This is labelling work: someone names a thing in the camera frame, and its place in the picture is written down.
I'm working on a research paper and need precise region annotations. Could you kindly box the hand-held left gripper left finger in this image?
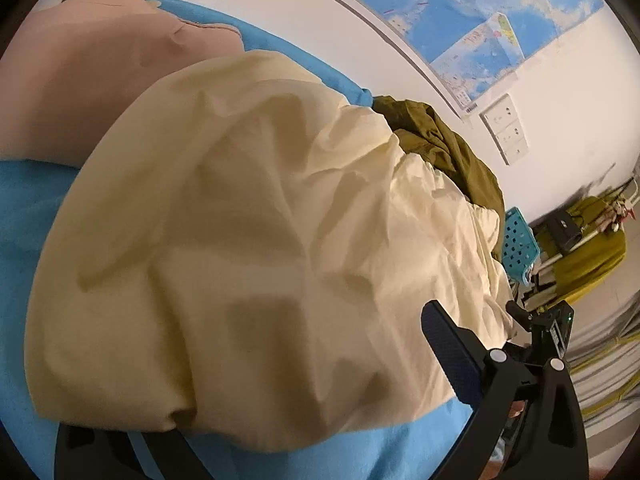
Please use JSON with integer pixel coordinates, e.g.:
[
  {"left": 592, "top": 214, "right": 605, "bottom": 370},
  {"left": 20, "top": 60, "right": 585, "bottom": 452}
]
[{"left": 54, "top": 422, "right": 213, "bottom": 480}]

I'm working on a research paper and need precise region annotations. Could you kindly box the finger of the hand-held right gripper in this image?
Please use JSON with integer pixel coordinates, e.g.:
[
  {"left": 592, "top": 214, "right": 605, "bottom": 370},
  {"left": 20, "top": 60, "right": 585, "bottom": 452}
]
[{"left": 505, "top": 300, "right": 540, "bottom": 333}]

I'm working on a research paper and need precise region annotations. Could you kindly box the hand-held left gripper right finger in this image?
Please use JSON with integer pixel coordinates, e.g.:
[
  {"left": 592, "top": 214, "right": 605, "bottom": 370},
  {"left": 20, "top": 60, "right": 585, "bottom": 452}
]
[{"left": 421, "top": 300, "right": 589, "bottom": 480}]

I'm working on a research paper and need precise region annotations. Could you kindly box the cream shirt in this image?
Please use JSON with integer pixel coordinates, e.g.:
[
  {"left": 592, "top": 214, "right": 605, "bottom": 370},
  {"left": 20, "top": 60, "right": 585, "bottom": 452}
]
[{"left": 24, "top": 51, "right": 517, "bottom": 453}]

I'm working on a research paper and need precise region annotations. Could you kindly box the blue plastic basket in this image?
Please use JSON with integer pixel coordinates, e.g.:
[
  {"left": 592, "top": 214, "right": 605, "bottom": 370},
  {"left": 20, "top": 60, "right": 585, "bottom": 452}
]
[{"left": 501, "top": 207, "right": 544, "bottom": 285}]

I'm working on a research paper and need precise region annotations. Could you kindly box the black box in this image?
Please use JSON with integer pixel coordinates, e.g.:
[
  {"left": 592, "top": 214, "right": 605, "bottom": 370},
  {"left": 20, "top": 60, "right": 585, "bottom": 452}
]
[{"left": 541, "top": 212, "right": 584, "bottom": 254}]

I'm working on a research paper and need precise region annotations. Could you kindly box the olive green garment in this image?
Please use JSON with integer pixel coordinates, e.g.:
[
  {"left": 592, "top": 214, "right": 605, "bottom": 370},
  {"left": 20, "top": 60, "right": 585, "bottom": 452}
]
[{"left": 371, "top": 95, "right": 507, "bottom": 262}]

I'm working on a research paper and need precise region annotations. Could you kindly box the blue bed sheet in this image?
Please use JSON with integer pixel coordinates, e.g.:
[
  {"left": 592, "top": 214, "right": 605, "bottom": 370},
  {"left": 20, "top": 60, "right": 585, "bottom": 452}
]
[{"left": 0, "top": 0, "right": 476, "bottom": 480}]

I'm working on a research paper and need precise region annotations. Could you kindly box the pink cloth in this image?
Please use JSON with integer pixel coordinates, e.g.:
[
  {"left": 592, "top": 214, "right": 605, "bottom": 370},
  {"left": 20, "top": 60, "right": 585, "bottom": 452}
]
[{"left": 0, "top": 0, "right": 246, "bottom": 171}]

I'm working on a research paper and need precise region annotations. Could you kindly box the white wall socket panel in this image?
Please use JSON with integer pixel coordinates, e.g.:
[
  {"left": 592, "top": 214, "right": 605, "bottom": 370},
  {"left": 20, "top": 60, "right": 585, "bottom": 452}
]
[{"left": 479, "top": 92, "right": 530, "bottom": 166}]

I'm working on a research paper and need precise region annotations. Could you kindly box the world map wall poster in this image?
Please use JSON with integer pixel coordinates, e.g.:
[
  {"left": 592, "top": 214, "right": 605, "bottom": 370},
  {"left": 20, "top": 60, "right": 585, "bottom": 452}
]
[{"left": 295, "top": 0, "right": 607, "bottom": 117}]

